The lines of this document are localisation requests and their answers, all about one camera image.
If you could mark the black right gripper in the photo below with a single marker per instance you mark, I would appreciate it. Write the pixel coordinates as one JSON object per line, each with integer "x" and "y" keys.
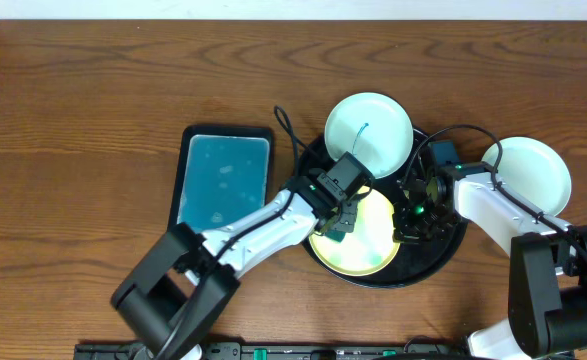
{"x": 406, "y": 233}

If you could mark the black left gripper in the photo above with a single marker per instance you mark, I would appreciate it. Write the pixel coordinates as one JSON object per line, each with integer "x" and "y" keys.
{"x": 343, "y": 216}

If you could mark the yellow plate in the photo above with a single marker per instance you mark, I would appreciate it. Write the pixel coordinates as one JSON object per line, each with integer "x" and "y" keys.
{"x": 369, "y": 248}

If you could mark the light green plate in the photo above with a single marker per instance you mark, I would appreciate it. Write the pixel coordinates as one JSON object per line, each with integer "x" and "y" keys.
{"x": 537, "y": 172}
{"x": 372, "y": 127}

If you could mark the green yellow sponge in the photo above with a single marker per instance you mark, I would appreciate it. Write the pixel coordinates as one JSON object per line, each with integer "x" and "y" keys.
{"x": 338, "y": 231}

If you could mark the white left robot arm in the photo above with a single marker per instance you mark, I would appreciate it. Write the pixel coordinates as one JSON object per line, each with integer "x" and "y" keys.
{"x": 173, "y": 296}

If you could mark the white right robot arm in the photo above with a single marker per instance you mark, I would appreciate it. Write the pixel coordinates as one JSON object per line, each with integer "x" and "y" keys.
{"x": 547, "y": 295}

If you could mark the round black tray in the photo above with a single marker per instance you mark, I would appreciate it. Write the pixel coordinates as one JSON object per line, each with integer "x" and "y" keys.
{"x": 412, "y": 263}

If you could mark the black rectangular water tray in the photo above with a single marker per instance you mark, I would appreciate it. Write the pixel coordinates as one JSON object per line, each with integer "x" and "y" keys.
{"x": 222, "y": 175}

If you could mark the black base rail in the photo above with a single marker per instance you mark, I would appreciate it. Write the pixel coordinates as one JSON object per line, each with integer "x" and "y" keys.
{"x": 420, "y": 348}

